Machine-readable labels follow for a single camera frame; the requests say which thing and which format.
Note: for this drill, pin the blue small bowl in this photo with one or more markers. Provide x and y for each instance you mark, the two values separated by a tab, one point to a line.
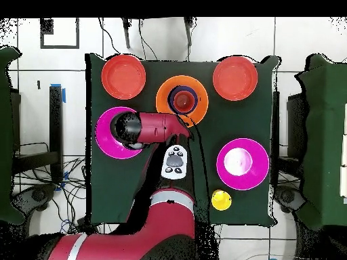
171	93

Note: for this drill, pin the yellow plastic cup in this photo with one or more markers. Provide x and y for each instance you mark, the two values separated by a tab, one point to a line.
221	200

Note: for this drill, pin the green cloth covered table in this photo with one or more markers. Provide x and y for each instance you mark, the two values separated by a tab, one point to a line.
6	135
325	135

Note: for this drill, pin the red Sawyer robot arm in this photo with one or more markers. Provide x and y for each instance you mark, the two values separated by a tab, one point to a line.
151	222

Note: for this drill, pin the dark green tablecloth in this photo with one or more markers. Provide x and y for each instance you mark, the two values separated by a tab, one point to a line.
230	122

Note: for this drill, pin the orange large bowl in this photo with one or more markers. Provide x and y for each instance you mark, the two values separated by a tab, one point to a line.
162	97

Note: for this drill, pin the blue tape strip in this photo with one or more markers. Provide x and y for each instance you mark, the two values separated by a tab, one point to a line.
64	96

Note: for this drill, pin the black frame stand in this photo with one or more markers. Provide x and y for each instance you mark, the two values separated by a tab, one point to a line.
56	122

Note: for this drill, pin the black box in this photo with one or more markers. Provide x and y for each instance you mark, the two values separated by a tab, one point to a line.
296	124

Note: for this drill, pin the red-orange plastic cup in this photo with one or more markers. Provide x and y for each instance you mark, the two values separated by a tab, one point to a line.
184	100

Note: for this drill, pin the red shallow bowl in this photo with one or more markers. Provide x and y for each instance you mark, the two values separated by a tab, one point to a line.
123	77
235	78

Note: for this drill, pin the pink large bowl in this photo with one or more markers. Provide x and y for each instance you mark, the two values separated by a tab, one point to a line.
253	174
104	138

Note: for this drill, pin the black stand leg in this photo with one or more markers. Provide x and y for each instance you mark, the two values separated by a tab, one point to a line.
189	32
126	35

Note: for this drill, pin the black pedestal foot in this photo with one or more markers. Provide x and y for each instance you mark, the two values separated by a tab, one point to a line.
288	196
39	195

